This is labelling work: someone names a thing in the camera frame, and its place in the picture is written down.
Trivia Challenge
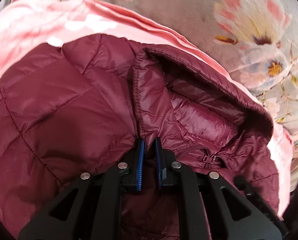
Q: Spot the maroon quilted puffer jacket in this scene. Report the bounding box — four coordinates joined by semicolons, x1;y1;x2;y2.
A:
0;34;279;237

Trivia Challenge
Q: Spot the grey floral bedsheet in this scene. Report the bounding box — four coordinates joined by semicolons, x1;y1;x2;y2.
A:
103;0;298;189

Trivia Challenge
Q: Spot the pink blanket with white bows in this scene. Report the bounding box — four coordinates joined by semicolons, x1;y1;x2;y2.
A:
0;0;292;215

